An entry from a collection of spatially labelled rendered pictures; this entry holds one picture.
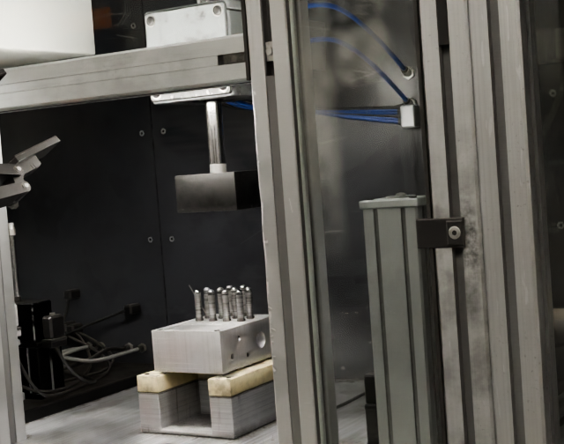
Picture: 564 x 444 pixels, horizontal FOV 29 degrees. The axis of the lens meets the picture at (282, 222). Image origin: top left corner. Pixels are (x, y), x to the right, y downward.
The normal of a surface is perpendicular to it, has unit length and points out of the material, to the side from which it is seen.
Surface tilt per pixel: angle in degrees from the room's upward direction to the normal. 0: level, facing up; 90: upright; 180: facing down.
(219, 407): 90
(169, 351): 90
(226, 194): 90
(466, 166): 90
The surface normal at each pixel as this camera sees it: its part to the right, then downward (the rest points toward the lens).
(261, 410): 0.86, -0.04
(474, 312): -0.51, 0.08
